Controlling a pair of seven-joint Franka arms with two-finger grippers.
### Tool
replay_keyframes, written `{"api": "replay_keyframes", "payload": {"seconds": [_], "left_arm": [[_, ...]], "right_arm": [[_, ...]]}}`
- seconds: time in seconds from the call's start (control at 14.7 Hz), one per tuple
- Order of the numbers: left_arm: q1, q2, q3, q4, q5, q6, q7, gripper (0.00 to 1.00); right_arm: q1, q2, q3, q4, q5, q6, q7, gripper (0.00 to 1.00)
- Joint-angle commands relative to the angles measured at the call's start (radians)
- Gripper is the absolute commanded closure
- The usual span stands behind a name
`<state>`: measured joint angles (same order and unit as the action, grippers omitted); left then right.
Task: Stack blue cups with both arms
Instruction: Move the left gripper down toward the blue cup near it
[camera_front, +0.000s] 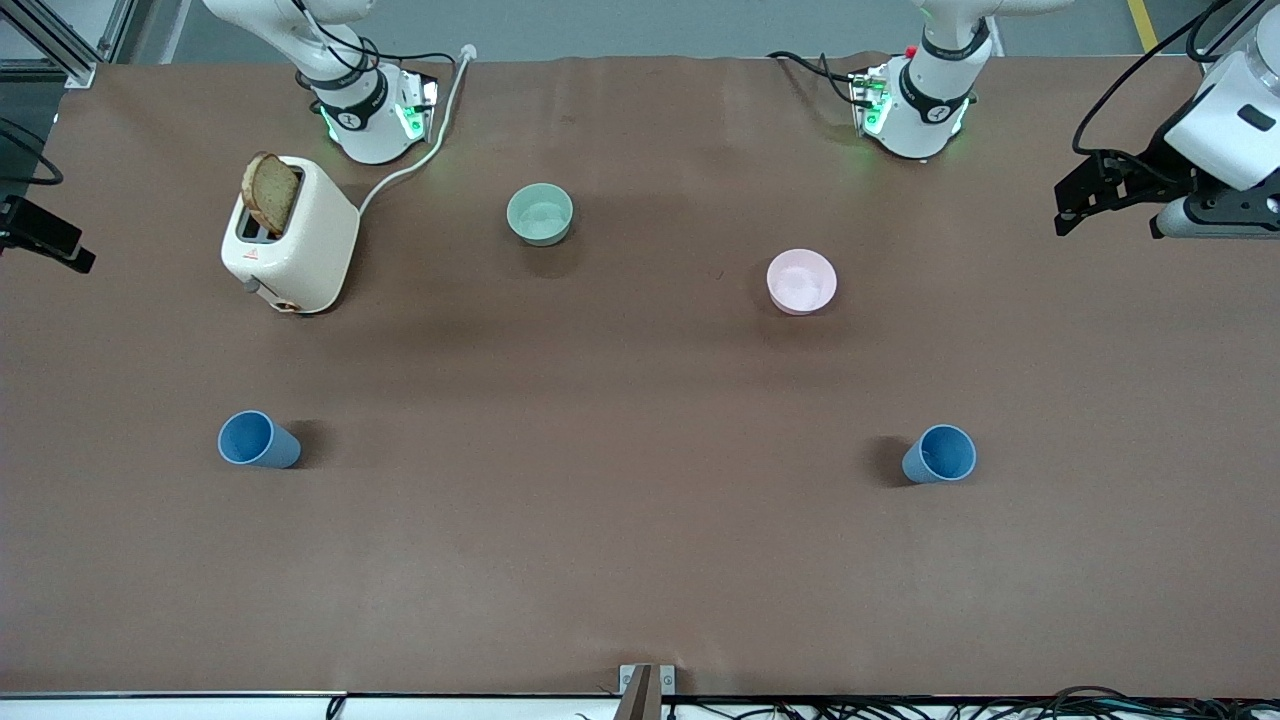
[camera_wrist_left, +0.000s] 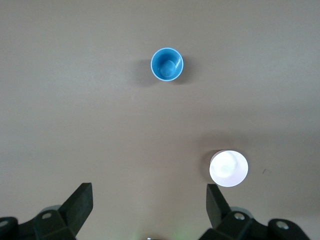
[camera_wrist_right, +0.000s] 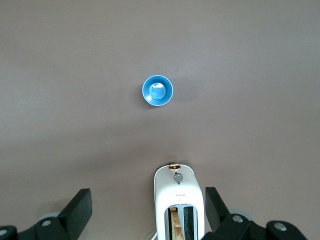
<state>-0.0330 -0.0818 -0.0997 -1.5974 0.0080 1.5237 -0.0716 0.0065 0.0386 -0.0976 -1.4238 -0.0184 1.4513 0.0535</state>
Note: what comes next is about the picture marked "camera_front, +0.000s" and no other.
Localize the ribbed blue plastic cup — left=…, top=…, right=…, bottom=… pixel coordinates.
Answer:
left=218, top=410, right=302, bottom=470
left=902, top=424, right=978, bottom=486

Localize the brown bread slice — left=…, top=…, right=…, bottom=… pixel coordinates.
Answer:
left=241, top=152, right=302, bottom=237

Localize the metal base connector panel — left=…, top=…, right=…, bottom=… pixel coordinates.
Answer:
left=398, top=74, right=439, bottom=143
left=849, top=66, right=893, bottom=137

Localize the cream white toaster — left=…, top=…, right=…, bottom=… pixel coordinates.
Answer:
left=221, top=155, right=361, bottom=316

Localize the pink plastic bowl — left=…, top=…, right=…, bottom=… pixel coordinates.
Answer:
left=767, top=249, right=838, bottom=316

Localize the green plastic bowl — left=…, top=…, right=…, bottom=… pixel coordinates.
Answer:
left=506, top=183, right=575, bottom=247

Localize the paper table cover sheet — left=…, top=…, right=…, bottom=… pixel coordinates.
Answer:
left=0, top=50, right=1280, bottom=699

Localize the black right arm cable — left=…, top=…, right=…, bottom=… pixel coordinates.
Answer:
left=0, top=118, right=64, bottom=187

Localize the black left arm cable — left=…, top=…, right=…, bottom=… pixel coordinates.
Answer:
left=1074, top=0, right=1236, bottom=161

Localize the aluminium frame profile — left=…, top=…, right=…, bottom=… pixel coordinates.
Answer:
left=0, top=0, right=136, bottom=89

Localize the black arm base cable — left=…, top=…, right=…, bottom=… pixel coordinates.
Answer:
left=767, top=50, right=863, bottom=106

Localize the white toaster power cable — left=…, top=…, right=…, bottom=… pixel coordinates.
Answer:
left=357, top=44, right=477, bottom=216

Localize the white table edge rail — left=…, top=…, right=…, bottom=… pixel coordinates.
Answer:
left=0, top=691, right=347, bottom=720

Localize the grey metal table bracket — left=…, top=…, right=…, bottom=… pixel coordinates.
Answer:
left=619, top=664, right=677, bottom=720

